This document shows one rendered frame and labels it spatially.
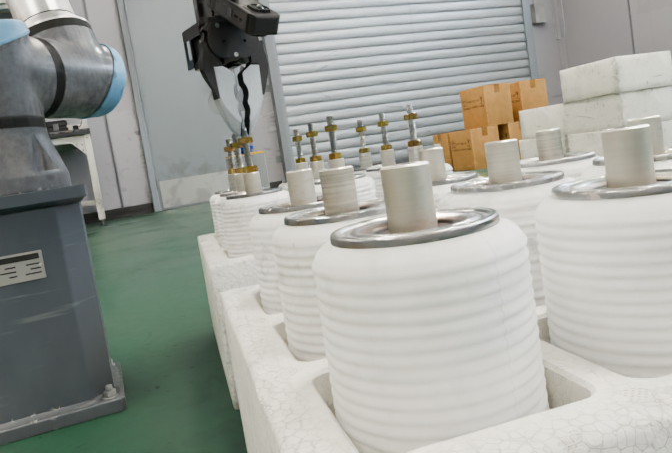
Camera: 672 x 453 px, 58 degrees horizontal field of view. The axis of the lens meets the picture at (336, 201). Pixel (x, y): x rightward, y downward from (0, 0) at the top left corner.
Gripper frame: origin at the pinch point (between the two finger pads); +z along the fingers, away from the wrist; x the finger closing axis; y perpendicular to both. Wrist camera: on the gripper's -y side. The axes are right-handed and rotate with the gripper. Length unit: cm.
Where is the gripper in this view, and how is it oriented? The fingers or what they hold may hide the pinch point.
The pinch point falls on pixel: (244, 124)
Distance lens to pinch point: 80.9
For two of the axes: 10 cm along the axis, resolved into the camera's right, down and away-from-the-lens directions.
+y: -5.7, 0.2, 8.2
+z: 1.5, 9.8, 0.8
